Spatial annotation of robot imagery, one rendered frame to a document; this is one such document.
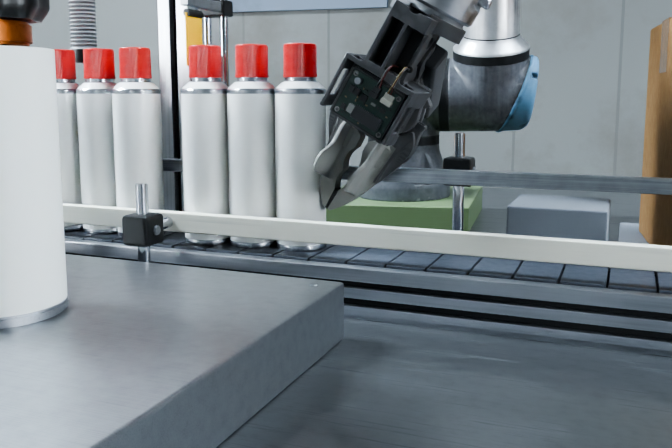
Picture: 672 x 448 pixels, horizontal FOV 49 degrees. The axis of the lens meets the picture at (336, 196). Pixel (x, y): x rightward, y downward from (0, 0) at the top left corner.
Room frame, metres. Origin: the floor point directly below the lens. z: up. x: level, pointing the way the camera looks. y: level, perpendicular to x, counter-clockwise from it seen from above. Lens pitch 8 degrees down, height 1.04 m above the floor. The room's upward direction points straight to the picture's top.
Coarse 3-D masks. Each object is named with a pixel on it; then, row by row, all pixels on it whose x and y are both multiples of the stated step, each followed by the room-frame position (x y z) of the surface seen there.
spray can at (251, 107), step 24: (240, 48) 0.74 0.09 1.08; (264, 48) 0.74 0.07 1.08; (240, 72) 0.74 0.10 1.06; (264, 72) 0.74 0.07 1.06; (240, 96) 0.73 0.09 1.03; (264, 96) 0.73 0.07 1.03; (240, 120) 0.73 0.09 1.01; (264, 120) 0.73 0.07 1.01; (240, 144) 0.73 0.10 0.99; (264, 144) 0.73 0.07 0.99; (240, 168) 0.73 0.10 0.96; (264, 168) 0.73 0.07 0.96; (240, 192) 0.73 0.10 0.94; (264, 192) 0.73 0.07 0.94; (264, 216) 0.73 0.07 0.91; (240, 240) 0.73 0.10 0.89; (264, 240) 0.73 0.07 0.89
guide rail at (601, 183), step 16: (176, 160) 0.82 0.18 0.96; (400, 176) 0.73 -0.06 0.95; (416, 176) 0.72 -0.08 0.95; (432, 176) 0.71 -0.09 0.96; (448, 176) 0.71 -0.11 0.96; (464, 176) 0.70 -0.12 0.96; (480, 176) 0.70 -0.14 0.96; (496, 176) 0.69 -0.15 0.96; (512, 176) 0.68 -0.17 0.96; (528, 176) 0.68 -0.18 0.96; (544, 176) 0.67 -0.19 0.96; (560, 176) 0.67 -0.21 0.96; (576, 176) 0.66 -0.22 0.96; (592, 176) 0.66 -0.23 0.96; (608, 176) 0.65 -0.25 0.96; (624, 176) 0.65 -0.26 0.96; (624, 192) 0.65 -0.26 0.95; (640, 192) 0.64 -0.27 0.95; (656, 192) 0.64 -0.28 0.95
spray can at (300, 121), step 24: (288, 48) 0.72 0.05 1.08; (312, 48) 0.73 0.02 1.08; (288, 72) 0.72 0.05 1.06; (312, 72) 0.73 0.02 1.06; (288, 96) 0.71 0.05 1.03; (312, 96) 0.72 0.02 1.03; (288, 120) 0.71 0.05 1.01; (312, 120) 0.72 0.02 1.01; (288, 144) 0.71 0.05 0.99; (312, 144) 0.71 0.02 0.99; (288, 168) 0.71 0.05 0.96; (312, 168) 0.71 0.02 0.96; (288, 192) 0.71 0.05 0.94; (312, 192) 0.71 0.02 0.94; (288, 216) 0.71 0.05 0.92; (312, 216) 0.71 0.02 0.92
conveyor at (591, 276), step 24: (96, 240) 0.78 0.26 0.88; (120, 240) 0.77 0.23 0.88; (168, 240) 0.77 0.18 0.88; (360, 264) 0.66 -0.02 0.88; (384, 264) 0.66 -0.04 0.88; (408, 264) 0.66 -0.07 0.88; (432, 264) 0.66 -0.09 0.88; (456, 264) 0.66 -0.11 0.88; (480, 264) 0.66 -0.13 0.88; (504, 264) 0.66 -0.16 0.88; (528, 264) 0.66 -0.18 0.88; (552, 264) 0.66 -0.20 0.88; (624, 288) 0.58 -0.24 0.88; (648, 288) 0.57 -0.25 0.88
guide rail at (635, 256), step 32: (96, 224) 0.78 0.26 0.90; (192, 224) 0.73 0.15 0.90; (224, 224) 0.72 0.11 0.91; (256, 224) 0.70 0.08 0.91; (288, 224) 0.69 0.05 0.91; (320, 224) 0.68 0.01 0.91; (352, 224) 0.67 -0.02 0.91; (480, 256) 0.62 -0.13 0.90; (512, 256) 0.61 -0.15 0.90; (544, 256) 0.60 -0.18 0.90; (576, 256) 0.59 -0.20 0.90; (608, 256) 0.58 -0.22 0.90; (640, 256) 0.57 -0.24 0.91
